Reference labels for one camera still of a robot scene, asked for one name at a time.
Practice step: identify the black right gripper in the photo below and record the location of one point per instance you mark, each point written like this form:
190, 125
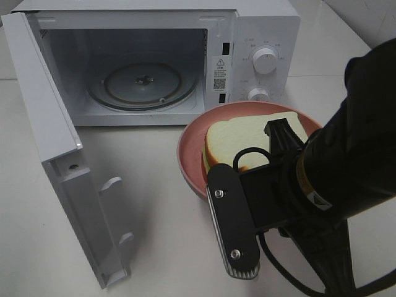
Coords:
271, 194

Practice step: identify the sandwich with white bread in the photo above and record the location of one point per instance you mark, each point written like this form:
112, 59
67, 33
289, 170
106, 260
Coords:
224, 139

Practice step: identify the pink round plate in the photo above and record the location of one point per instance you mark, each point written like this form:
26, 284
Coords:
191, 141

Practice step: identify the white microwave door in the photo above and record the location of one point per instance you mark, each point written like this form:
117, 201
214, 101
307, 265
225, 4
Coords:
97, 213

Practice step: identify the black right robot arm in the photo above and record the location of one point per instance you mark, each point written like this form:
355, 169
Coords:
310, 189

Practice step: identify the upper white power knob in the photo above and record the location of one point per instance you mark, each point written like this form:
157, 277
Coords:
264, 59

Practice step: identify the glass microwave turntable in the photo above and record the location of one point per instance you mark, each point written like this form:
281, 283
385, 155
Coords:
143, 86

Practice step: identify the white microwave oven body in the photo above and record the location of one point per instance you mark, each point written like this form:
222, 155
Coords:
214, 38

